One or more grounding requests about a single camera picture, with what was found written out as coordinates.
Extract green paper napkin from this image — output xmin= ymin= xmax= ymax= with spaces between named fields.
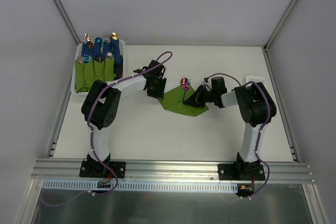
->
xmin=159 ymin=86 xmax=209 ymax=117

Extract iridescent fork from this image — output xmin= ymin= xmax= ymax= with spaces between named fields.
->
xmin=180 ymin=77 xmax=192 ymax=102

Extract iridescent spoon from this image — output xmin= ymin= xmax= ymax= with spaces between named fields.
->
xmin=180 ymin=78 xmax=189 ymax=102

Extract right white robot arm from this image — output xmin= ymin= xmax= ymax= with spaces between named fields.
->
xmin=183 ymin=77 xmax=277 ymax=181

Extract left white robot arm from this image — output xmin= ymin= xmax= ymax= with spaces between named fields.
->
xmin=79 ymin=60 xmax=166 ymax=178

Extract green napkin roll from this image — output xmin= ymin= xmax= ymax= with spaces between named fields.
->
xmin=93 ymin=60 xmax=105 ymax=81
xmin=83 ymin=55 xmax=95 ymax=91
xmin=75 ymin=56 xmax=86 ymax=93
xmin=104 ymin=51 xmax=116 ymax=81

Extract blue napkin roll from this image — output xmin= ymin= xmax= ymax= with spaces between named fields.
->
xmin=81 ymin=34 xmax=94 ymax=57
xmin=102 ymin=36 xmax=112 ymax=60
xmin=92 ymin=37 xmax=103 ymax=62
xmin=110 ymin=32 xmax=122 ymax=65

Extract white utensil tray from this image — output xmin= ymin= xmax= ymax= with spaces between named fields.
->
xmin=245 ymin=76 xmax=267 ymax=87

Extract white basket of rolls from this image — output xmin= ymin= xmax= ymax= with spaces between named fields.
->
xmin=70 ymin=39 xmax=126 ymax=96

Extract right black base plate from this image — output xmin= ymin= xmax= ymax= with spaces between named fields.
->
xmin=217 ymin=163 xmax=266 ymax=181

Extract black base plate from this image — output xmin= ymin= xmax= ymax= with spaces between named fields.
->
xmin=79 ymin=159 xmax=126 ymax=179
xmin=217 ymin=163 xmax=266 ymax=181

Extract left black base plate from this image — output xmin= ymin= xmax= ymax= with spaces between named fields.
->
xmin=79 ymin=159 xmax=126 ymax=179

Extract white slotted cable duct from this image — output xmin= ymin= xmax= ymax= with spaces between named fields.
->
xmin=42 ymin=179 xmax=238 ymax=194

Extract aluminium mounting rail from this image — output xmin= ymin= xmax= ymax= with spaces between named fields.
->
xmin=31 ymin=158 xmax=316 ymax=184

